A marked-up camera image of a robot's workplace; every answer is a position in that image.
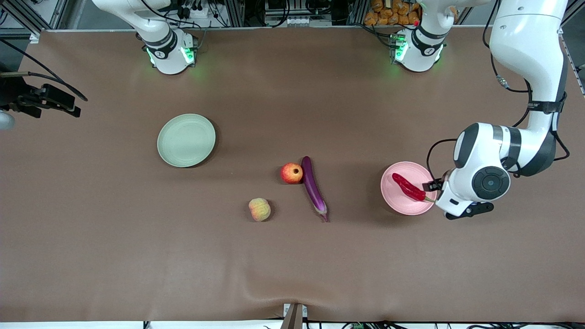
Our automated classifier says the red chili pepper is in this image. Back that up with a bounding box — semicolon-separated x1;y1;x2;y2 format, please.
392;172;437;203

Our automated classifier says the long purple eggplant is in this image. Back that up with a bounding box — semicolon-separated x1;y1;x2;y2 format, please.
300;156;330;223

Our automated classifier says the red pomegranate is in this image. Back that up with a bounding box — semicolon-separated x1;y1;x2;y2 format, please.
280;162;303;185

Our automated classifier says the yellow pink peach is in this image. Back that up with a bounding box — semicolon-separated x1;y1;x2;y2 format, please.
248;197;271;223

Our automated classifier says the pink round plate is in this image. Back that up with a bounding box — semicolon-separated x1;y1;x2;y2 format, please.
380;161;438;216

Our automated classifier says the light green round plate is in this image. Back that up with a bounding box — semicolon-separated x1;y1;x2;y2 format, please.
157;113;216;168

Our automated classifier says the brown table cloth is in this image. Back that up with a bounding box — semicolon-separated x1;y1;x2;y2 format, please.
0;27;585;323

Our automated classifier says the white power strip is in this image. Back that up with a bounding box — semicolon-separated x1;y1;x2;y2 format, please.
167;0;215;23

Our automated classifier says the pile of orange bread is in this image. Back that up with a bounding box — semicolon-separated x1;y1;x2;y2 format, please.
364;0;421;27

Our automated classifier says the white terminal strip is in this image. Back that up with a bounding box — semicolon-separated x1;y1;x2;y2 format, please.
286;16;332;27

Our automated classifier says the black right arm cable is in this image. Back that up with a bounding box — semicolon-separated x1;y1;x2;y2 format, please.
0;37;88;101

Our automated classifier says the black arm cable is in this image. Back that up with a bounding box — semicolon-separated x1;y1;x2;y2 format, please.
0;37;88;101
426;0;570;192

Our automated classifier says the aluminium frame post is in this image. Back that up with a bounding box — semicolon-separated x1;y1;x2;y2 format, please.
0;0;69;44
560;0;585;37

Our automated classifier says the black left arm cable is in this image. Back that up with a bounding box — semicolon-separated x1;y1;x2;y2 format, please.
426;0;570;192

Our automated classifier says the metal table edge bracket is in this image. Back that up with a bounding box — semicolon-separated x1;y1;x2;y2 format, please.
281;303;308;329

